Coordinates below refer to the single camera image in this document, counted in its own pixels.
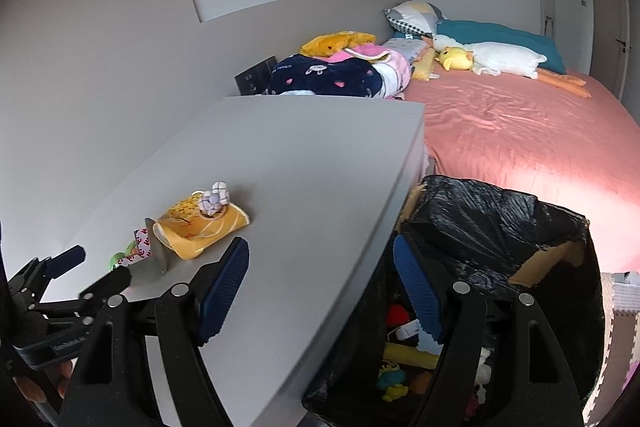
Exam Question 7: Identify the teal pillow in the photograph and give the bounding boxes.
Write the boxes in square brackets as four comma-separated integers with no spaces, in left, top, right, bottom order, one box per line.
[437,20,566,75]

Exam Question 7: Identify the foam puzzle floor mat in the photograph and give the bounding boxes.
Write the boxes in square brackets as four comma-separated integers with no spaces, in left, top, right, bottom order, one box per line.
[582,272,639,426]

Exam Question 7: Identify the yellow plush blanket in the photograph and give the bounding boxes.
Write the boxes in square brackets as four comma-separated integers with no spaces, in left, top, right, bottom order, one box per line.
[299,30,376,57]

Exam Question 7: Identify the yellow duck plush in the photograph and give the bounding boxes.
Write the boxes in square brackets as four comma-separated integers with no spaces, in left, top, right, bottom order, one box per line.
[436,46,474,72]

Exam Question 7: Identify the white thermometer box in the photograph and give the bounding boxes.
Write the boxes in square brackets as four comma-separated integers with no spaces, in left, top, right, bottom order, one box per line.
[387,320,442,355]

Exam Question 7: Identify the white goose plush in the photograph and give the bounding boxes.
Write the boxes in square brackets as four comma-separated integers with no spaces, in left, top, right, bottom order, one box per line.
[432,35,591,98]

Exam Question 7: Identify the black wall socket panel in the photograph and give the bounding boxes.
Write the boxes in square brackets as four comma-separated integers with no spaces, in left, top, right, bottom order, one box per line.
[234,56,278,95]

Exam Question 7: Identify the cream fluffy plush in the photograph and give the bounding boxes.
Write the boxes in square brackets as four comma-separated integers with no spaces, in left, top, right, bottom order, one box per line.
[474,347,491,404]

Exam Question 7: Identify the red plush ball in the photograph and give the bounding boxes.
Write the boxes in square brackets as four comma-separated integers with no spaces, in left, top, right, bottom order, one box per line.
[385,303,411,329]

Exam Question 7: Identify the green frog carrot toy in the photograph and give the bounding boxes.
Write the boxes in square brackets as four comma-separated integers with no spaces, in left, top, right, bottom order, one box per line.
[110,241,137,270]

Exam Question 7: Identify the person's left hand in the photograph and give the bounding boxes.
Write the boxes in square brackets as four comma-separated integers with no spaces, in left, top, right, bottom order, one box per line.
[13,360,74,404]

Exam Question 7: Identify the white closet door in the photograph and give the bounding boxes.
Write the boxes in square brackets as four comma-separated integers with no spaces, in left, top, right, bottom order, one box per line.
[540,0,630,98]

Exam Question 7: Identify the navy patterned blanket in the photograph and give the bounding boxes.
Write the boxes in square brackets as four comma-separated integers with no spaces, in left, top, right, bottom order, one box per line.
[264,54,384,98]

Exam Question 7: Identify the purple white flower scrunchie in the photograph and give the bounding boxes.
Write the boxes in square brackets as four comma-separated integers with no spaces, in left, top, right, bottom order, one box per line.
[198,181,230,218]

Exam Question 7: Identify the yellow snack wrapper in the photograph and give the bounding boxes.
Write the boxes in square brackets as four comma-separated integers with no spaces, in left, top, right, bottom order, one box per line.
[383,343,439,369]

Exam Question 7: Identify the pink bed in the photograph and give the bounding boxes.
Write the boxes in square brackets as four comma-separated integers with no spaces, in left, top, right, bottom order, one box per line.
[406,70,639,272]

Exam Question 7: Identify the yellow corn plush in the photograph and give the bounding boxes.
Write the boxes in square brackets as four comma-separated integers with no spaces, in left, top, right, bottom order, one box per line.
[411,46,436,81]

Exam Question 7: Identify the black lined cardboard trash bin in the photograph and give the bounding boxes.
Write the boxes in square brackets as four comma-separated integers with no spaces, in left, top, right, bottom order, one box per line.
[302,176,604,426]

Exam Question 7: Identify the pink folded clothes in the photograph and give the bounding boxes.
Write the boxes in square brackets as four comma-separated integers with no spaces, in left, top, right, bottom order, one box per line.
[326,38,431,100]

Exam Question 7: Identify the checkered grey pillow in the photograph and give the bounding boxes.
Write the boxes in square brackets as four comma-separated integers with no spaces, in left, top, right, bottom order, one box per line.
[384,1,445,37]

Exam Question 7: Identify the yellow-green plastic toy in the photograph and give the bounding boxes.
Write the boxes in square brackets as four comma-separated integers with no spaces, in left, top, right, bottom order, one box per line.
[382,383,409,403]

